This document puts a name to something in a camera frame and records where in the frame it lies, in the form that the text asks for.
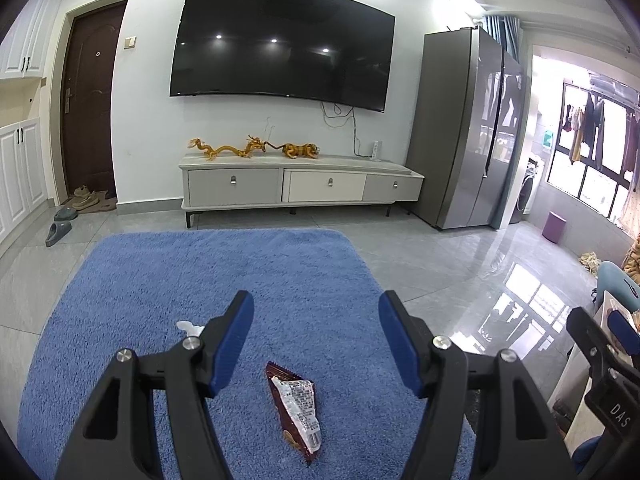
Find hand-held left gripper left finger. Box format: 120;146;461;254
55;290;255;480

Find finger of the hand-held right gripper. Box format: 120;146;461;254
566;306;623;396
606;309;640;348

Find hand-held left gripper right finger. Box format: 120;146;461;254
378;290;571;480

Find dark brown snack wrapper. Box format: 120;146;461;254
265;361;323;462

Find white box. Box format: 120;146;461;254
547;290;611;441

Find light blue cloth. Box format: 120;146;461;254
596;261;640;313

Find blue object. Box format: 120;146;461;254
571;436;607;479

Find blue fluffy blanket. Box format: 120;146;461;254
17;229;476;480

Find purple bin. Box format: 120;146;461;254
542;211;567;245

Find balcony window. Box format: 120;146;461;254
547;75;640;231

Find washing machine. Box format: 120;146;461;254
510;157;543;225

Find grey white television cabinet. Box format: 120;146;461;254
179;152;426;228

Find yellow hanging garment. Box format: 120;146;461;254
569;107;587;163

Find golden dragon figurine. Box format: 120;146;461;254
187;135;281;162

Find brown doormat with shoes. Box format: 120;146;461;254
62;186;118;213

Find dark hanging garment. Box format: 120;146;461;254
582;92;606;161

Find golden tiger figurine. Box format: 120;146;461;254
280;142;321;160

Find grey double-door fridge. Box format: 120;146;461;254
405;26;532;231

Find white floor cabinets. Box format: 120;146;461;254
0;116;51;246

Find dark brown door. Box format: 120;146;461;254
62;0;128;211

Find blue curtain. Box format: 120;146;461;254
482;14;521;58

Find television cables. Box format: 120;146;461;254
320;100;373;157

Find black wall television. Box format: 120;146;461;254
169;0;397;113

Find white wall cabinets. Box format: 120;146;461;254
0;0;68;80

